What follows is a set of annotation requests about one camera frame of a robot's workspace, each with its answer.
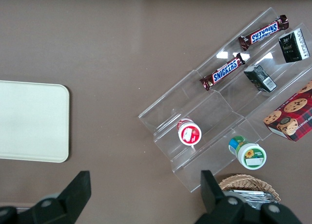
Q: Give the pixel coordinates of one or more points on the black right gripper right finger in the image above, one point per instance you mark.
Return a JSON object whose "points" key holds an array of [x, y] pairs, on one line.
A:
{"points": [[214, 199]]}

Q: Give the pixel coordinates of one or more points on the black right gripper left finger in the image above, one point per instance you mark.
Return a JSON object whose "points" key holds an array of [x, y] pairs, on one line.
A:
{"points": [[70, 197]]}

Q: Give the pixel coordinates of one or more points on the plastic triangle sandwich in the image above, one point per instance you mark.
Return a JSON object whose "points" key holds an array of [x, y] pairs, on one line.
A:
{"points": [[253, 196]]}

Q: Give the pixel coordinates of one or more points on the woven wicker basket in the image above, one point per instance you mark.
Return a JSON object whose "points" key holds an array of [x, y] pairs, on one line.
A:
{"points": [[246, 181]]}

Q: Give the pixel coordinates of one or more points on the cream plastic tray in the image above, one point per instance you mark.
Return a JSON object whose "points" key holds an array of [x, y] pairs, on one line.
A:
{"points": [[31, 121]]}

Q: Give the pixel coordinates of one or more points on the green sunflower lidded cup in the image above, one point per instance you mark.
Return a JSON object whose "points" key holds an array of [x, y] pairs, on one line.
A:
{"points": [[248, 153]]}

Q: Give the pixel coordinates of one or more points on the red lidded yogurt cup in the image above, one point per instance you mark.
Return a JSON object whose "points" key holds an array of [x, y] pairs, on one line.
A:
{"points": [[189, 134]]}

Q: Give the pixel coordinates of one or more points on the clear acrylic display stand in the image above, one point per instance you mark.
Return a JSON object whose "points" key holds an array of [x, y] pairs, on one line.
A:
{"points": [[219, 104]]}

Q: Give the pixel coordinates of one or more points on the chocolate chip cookie box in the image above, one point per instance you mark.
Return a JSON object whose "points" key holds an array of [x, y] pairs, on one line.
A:
{"points": [[292, 114]]}

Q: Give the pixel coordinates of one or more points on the Snickers chocolate bar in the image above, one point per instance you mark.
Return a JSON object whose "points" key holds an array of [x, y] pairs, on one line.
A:
{"points": [[225, 71], [264, 32]]}

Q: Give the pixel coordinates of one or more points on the dark green drink carton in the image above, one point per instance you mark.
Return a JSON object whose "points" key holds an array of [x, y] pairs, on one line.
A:
{"points": [[293, 47], [259, 78]]}

